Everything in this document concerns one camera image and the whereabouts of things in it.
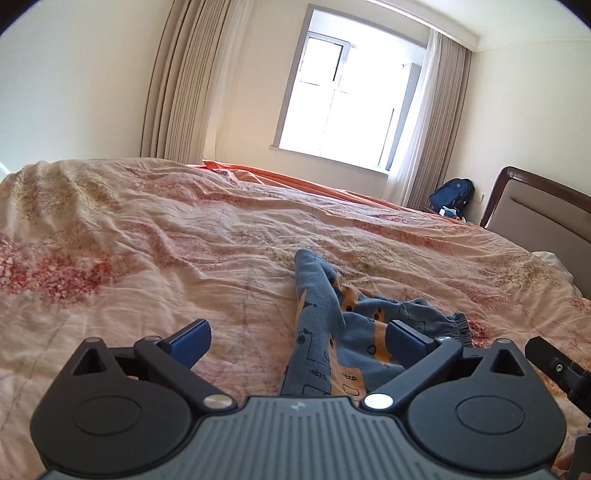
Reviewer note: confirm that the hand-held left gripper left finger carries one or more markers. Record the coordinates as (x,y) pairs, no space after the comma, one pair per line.
(189,344)

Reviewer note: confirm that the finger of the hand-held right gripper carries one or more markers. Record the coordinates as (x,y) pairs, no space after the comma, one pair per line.
(551,362)

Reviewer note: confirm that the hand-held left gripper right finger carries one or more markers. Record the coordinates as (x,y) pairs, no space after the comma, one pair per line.
(408,344)

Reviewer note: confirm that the blue pants with orange print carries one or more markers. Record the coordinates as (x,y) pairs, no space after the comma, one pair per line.
(318,323)

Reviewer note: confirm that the floral pink duvet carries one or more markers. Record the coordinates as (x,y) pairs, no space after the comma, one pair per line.
(184,258)

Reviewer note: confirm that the white pillow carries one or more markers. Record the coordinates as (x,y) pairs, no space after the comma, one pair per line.
(551,265)

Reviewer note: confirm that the small blue white box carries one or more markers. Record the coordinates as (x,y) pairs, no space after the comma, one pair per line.
(449,212)

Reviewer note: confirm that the brown padded headboard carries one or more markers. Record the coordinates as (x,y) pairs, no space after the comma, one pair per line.
(540,217)

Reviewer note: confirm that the blue backpack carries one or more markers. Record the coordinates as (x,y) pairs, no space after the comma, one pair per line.
(452,194)

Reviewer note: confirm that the orange bed sheet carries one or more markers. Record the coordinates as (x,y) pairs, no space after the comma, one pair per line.
(295,180)

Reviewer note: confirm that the beige curtain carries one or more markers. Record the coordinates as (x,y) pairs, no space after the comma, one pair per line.
(184,78)
(450,124)

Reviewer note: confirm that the white sheer curtain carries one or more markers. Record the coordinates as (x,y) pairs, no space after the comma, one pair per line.
(422,115)

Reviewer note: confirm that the window with white frame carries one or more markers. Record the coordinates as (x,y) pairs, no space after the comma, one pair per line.
(341,106)

